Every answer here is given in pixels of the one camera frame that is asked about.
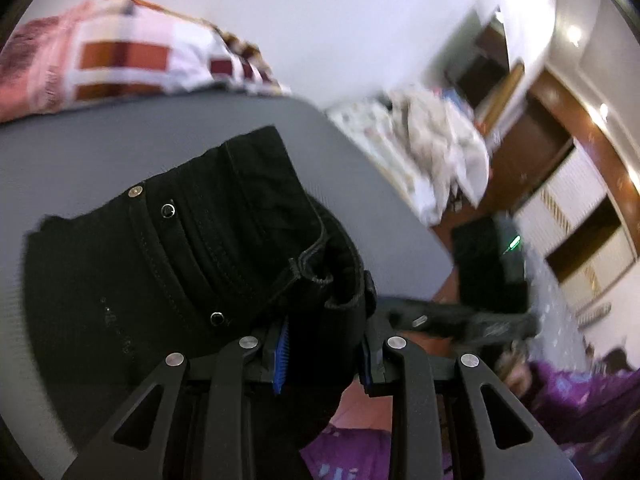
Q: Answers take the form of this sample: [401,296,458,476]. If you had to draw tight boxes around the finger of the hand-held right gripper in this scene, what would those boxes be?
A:
[387,299,451,335]

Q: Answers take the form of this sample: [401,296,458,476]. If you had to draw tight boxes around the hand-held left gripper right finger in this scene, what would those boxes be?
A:
[357,332,583,480]

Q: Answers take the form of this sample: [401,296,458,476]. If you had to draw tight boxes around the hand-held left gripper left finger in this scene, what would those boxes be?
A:
[60,320,293,480]

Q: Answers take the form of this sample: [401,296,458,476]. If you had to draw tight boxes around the black pants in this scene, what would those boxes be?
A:
[22,125,378,480]

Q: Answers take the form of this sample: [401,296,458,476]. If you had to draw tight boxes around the person's right hand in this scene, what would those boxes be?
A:
[492,345,538,403]

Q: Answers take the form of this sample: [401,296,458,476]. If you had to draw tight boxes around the brown white wardrobe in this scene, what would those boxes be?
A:
[510,67,640,311]

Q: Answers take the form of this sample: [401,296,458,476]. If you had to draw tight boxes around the white patterned cloth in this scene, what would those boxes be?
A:
[327,85,493,226]

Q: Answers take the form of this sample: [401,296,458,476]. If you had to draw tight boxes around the person's purple printed garment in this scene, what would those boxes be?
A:
[300,355,640,480]

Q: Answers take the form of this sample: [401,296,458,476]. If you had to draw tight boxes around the wooden door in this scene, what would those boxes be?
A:
[445,7,526,131]

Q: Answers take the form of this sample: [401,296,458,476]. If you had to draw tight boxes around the pink plaid folded blanket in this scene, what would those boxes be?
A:
[0,0,293,123]

